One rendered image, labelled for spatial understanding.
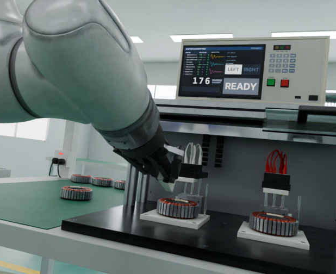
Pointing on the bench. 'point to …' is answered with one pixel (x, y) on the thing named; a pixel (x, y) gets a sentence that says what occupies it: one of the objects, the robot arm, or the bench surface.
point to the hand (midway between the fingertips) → (167, 179)
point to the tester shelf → (217, 110)
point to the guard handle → (303, 110)
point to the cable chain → (216, 150)
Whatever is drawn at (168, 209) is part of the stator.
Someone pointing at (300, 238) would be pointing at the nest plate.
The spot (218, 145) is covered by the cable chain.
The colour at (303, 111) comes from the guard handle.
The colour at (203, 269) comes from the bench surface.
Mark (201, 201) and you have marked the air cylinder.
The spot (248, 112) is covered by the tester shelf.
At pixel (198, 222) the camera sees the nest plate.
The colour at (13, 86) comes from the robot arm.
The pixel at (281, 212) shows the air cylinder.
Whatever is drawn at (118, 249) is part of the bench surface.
